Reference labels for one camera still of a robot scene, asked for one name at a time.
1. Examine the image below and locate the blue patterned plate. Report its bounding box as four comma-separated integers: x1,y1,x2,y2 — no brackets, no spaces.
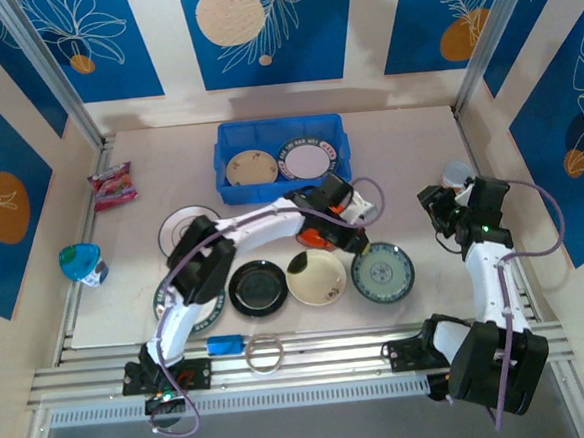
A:
348,239,418,307

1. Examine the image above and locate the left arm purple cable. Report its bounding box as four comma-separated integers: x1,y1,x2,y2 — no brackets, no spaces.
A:
133,175,401,438

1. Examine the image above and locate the aluminium frame post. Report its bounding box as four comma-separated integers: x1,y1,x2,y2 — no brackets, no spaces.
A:
446,0,551,118
0,0,111,155

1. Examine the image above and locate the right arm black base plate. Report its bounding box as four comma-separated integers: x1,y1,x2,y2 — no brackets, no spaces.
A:
383,335,454,374

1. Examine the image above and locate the aluminium side rail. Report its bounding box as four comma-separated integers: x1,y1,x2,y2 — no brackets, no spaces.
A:
40,133,132,367
451,99,544,328

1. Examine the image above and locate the white cup with orange label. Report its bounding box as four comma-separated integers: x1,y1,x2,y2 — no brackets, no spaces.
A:
441,159,474,189

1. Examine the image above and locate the orange plate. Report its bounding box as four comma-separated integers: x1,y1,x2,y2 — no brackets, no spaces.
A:
294,202,350,253

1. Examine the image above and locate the small blue box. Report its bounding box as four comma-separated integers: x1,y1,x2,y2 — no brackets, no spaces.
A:
205,334,246,357

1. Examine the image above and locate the cream plate with black patch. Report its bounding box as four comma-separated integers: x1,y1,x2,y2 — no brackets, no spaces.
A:
283,247,350,309

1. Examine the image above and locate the clear tape ring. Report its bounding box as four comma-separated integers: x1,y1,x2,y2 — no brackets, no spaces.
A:
243,331,287,379

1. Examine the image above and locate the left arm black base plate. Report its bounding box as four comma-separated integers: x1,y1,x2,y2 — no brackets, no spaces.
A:
120,357,215,397

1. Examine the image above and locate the long aluminium frame rail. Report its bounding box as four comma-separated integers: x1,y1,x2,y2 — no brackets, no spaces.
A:
23,311,583,414

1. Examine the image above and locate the white plate with grey ring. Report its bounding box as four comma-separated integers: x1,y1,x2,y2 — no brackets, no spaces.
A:
156,203,224,259

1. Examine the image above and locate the green rim lettered plate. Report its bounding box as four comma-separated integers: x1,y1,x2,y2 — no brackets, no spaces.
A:
274,134,341,184
150,271,230,339

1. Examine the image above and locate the pink snack bag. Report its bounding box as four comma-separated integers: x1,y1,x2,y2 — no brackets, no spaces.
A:
86,160,141,214

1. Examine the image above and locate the blue jelly cup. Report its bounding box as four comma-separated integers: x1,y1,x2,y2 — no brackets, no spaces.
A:
56,240,111,291

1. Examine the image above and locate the blue plastic bin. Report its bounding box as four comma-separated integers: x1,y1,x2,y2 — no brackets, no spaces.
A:
210,113,355,207

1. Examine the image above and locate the cream floral plate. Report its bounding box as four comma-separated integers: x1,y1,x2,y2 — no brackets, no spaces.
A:
224,148,280,188

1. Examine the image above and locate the white slotted cable duct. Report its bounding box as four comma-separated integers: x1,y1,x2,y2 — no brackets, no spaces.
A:
46,374,432,430

